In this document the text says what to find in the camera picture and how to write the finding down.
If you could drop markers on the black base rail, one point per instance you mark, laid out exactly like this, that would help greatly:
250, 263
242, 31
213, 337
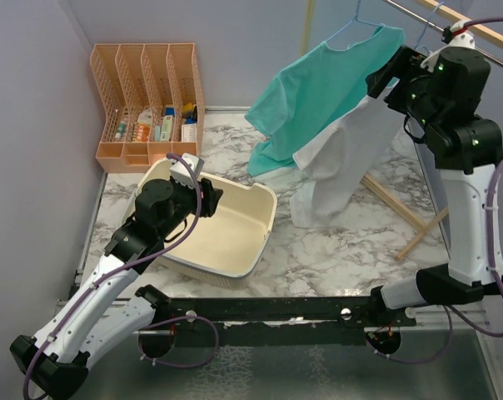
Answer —
264, 321

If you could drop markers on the white t shirt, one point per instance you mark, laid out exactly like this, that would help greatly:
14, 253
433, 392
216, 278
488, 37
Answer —
336, 160

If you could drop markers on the cream plastic basket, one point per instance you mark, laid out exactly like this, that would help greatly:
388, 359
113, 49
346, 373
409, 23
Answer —
223, 250

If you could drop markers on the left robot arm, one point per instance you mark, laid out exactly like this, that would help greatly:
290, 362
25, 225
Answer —
60, 355

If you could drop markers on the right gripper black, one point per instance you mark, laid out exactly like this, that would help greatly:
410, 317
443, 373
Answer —
405, 64

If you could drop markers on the blue wire hanger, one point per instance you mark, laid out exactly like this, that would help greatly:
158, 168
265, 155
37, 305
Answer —
418, 45
354, 20

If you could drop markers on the orange file organizer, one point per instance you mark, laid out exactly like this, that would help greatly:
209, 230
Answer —
146, 75

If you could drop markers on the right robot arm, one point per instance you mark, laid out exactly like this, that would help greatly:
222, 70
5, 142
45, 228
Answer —
467, 150

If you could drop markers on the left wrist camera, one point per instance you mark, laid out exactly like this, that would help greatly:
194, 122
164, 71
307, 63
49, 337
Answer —
186, 168

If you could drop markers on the teal t shirt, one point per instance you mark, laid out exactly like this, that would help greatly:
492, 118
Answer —
316, 89

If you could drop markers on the wooden clothes rack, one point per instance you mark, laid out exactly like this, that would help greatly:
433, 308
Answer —
404, 201

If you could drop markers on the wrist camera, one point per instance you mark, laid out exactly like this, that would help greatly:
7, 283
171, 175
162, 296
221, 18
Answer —
454, 36
186, 168

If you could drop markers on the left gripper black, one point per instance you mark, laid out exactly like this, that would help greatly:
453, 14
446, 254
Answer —
211, 197

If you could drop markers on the items in organizer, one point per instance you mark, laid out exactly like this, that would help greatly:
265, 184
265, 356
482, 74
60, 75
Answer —
146, 129

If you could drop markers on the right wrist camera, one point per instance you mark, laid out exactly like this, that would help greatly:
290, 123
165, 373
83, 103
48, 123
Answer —
454, 36

